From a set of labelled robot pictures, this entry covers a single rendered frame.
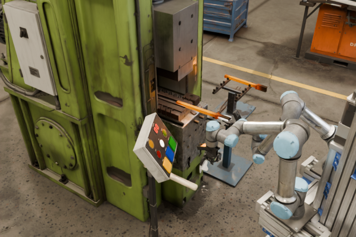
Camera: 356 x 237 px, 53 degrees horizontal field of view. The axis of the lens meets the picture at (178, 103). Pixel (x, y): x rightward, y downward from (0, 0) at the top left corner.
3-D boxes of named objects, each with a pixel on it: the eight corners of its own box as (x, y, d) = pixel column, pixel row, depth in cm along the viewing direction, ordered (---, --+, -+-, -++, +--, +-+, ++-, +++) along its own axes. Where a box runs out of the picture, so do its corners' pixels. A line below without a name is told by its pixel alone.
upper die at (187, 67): (193, 70, 259) (193, 58, 254) (178, 81, 245) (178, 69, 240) (147, 56, 279) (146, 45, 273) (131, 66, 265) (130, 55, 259)
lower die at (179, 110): (192, 109, 279) (192, 100, 274) (178, 122, 265) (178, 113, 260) (149, 94, 298) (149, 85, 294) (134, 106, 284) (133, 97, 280)
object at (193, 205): (223, 188, 332) (223, 188, 331) (191, 233, 291) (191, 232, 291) (187, 172, 350) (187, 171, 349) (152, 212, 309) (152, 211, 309)
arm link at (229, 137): (243, 130, 199) (227, 122, 205) (232, 140, 192) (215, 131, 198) (241, 141, 204) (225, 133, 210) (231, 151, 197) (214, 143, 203)
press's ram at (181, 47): (202, 51, 263) (204, -3, 241) (174, 72, 237) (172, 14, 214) (156, 39, 283) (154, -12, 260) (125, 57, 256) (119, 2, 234)
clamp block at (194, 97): (199, 102, 287) (200, 96, 284) (194, 107, 282) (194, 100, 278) (187, 98, 293) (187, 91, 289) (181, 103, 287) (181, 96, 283)
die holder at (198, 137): (205, 146, 311) (207, 103, 286) (182, 172, 285) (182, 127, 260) (154, 125, 337) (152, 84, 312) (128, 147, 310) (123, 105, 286)
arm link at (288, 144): (301, 209, 196) (310, 126, 169) (288, 226, 187) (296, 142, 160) (280, 199, 203) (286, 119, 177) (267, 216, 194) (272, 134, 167)
